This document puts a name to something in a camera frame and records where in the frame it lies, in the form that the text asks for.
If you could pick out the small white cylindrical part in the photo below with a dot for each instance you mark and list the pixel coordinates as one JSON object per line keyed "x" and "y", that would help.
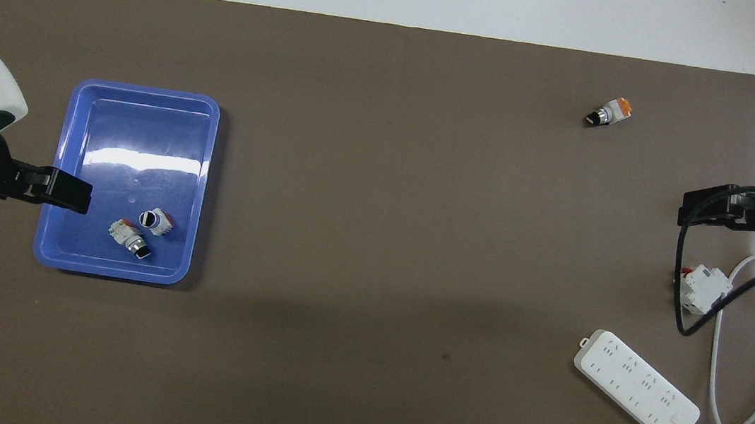
{"x": 609, "y": 113}

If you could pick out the white circuit breaker red levers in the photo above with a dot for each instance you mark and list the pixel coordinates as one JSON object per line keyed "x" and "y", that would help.
{"x": 701, "y": 288}

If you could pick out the blue plastic tray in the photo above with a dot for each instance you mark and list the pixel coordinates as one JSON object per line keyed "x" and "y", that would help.
{"x": 137, "y": 142}

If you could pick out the white power strip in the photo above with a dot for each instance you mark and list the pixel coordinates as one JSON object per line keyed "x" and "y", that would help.
{"x": 638, "y": 387}

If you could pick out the brown table mat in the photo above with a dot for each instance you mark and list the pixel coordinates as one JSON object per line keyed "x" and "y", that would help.
{"x": 385, "y": 206}

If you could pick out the rotary switch with green marks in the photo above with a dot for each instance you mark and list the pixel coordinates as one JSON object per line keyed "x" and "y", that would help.
{"x": 130, "y": 239}

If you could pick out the rotary switch with red back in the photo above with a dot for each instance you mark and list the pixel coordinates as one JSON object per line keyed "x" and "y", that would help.
{"x": 156, "y": 220}

